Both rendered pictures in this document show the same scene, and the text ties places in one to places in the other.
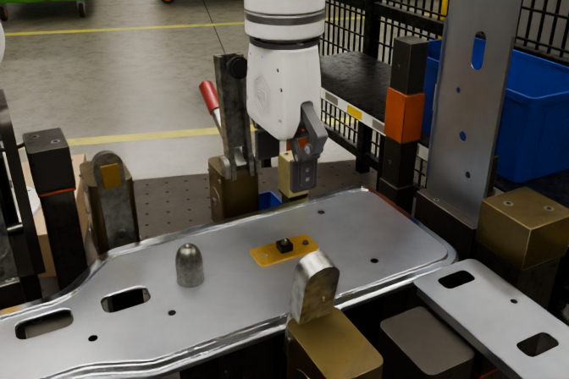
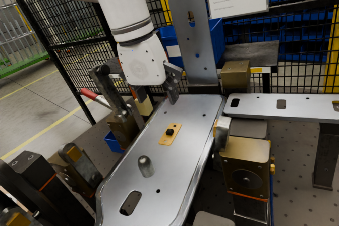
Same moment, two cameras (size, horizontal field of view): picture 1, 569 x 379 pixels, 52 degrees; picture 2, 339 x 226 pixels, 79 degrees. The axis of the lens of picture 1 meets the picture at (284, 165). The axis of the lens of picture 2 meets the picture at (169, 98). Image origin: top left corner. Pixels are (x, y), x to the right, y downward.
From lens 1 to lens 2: 0.29 m
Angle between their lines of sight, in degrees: 25
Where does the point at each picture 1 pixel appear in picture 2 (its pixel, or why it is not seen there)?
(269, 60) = (138, 49)
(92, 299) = (115, 216)
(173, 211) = not seen: hidden behind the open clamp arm
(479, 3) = (184, 0)
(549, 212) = (242, 64)
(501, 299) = (254, 99)
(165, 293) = (145, 185)
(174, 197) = not seen: hidden behind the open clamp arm
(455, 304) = (245, 110)
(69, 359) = not seen: outside the picture
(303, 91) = (161, 56)
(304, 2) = (145, 11)
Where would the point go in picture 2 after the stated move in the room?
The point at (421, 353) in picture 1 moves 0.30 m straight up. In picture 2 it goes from (252, 133) to (243, 8)
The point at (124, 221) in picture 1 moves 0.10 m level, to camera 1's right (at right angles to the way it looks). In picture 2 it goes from (92, 170) to (126, 146)
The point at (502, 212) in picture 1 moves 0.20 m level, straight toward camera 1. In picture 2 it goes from (231, 71) to (274, 102)
